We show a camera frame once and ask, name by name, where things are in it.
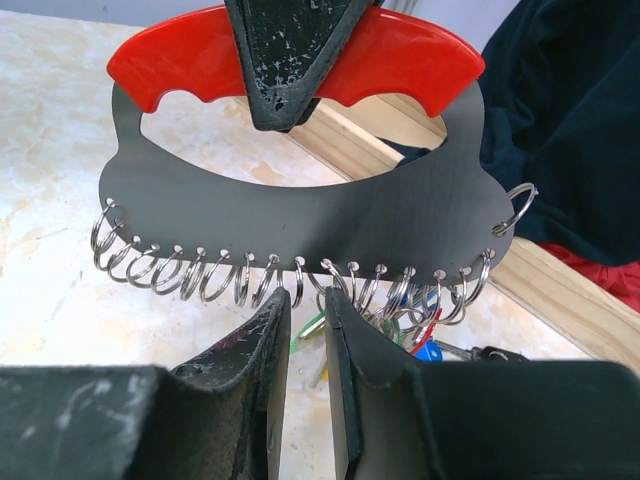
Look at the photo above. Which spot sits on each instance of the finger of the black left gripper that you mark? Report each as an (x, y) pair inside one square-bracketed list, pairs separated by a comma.
[(286, 49)]

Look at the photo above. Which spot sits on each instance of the key with black tag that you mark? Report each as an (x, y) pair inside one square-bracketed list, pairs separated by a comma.
[(488, 353)]

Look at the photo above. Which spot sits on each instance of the key with blue tag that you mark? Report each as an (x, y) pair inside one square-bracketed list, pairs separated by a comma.
[(428, 351)]

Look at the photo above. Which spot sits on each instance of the key with green tag on ring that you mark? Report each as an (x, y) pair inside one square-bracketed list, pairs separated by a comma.
[(316, 325)]

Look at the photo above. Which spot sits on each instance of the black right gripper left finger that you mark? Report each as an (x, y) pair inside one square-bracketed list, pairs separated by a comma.
[(218, 415)]

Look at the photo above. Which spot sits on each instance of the wooden clothes rack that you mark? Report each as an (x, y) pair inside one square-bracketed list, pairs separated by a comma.
[(413, 193)]

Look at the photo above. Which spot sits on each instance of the red-handled metal key organizer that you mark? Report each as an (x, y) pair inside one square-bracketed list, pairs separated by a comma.
[(196, 202)]

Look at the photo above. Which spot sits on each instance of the dark navy vest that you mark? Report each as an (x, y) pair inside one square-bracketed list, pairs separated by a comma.
[(561, 96)]

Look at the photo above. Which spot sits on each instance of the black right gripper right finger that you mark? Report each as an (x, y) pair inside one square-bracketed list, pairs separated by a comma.
[(396, 417)]

